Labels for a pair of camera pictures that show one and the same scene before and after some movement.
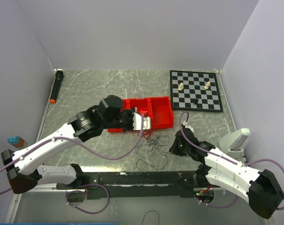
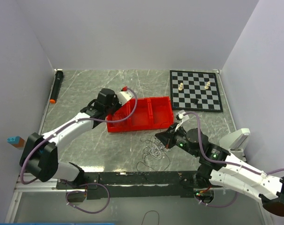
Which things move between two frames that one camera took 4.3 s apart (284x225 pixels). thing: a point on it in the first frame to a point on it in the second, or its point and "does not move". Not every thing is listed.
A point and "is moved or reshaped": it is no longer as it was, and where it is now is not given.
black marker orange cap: [57, 85] does not move
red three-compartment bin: [159, 110] does not move
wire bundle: [156, 158] is moved or reshaped
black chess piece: [195, 101] does not move
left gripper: [130, 112] to [118, 105]
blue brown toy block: [17, 141] does not move
